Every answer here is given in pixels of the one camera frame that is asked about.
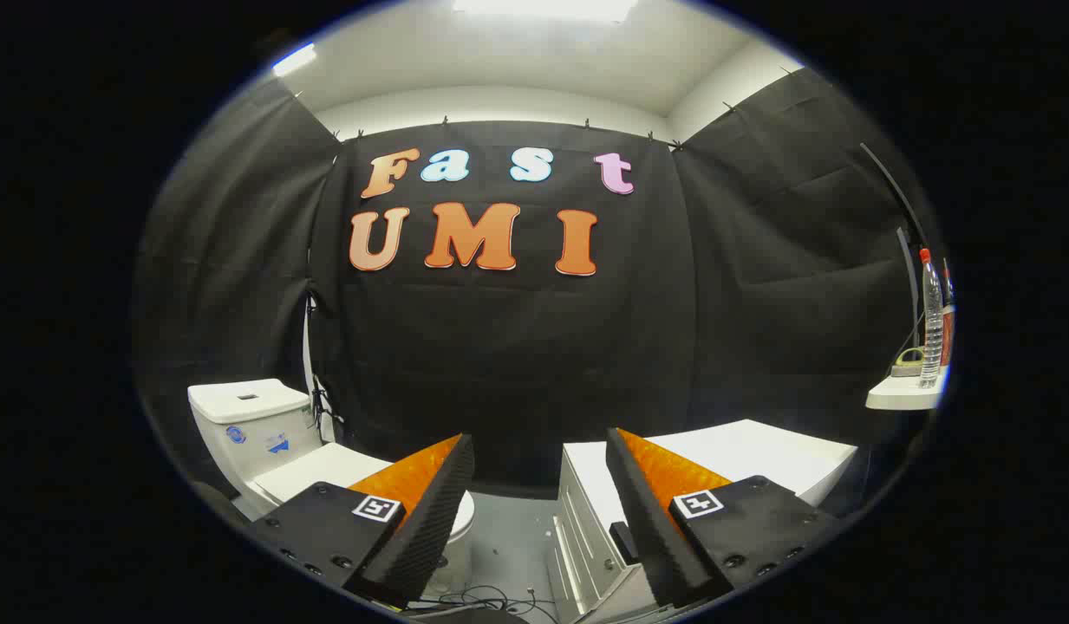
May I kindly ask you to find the white drawer cabinet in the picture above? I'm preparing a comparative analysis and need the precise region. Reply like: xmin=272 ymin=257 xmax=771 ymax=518
xmin=547 ymin=419 xmax=859 ymax=623

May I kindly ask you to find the red bottle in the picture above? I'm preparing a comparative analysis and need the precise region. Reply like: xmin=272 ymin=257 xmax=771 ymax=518
xmin=940 ymin=260 xmax=957 ymax=369

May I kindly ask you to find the white ceramic toilet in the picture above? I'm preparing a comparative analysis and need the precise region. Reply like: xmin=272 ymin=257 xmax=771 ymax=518
xmin=187 ymin=379 xmax=477 ymax=601

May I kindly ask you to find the black hanging cable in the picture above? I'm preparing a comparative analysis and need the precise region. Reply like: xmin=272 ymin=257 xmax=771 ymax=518
xmin=305 ymin=290 xmax=346 ymax=439

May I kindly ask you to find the clear plastic water bottle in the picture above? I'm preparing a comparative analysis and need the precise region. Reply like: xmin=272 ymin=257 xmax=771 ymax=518
xmin=919 ymin=248 xmax=945 ymax=390

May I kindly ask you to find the black backdrop cloth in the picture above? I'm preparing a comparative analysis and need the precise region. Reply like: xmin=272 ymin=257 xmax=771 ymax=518
xmin=134 ymin=68 xmax=942 ymax=521

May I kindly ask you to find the tangle of black floor cables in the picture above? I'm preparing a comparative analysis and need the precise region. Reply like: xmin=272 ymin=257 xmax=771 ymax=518
xmin=408 ymin=585 xmax=559 ymax=623

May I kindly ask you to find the large ceiling light panel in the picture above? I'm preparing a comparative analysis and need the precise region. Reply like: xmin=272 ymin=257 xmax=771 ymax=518
xmin=452 ymin=0 xmax=641 ymax=23

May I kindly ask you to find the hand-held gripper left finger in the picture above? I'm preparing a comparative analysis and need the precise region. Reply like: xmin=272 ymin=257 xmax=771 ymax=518
xmin=244 ymin=433 xmax=476 ymax=609

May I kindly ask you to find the white wall shelf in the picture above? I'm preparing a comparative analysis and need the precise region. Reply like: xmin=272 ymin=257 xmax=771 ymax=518
xmin=865 ymin=364 xmax=949 ymax=411

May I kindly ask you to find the small ceiling light panel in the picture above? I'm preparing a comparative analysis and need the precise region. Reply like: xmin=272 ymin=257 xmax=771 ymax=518
xmin=271 ymin=42 xmax=317 ymax=78

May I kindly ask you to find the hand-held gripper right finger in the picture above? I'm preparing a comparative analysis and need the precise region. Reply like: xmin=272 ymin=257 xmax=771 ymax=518
xmin=605 ymin=427 xmax=844 ymax=609

